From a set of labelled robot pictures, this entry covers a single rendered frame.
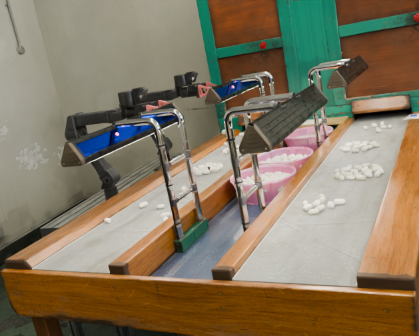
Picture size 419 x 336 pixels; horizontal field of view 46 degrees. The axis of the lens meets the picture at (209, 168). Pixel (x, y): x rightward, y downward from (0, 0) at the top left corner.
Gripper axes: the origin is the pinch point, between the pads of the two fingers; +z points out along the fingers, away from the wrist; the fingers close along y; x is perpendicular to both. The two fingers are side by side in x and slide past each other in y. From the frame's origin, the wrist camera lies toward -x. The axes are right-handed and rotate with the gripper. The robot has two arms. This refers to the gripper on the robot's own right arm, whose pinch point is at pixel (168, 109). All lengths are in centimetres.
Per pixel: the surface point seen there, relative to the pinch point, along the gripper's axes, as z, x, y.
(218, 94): 15.7, -0.8, 21.5
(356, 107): 69, 24, 88
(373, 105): 78, 23, 88
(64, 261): -7, 33, -76
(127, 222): -2, 33, -45
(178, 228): 23, 32, -56
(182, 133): 24.2, 3.4, -41.4
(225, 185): 25.0, 31.6, -12.7
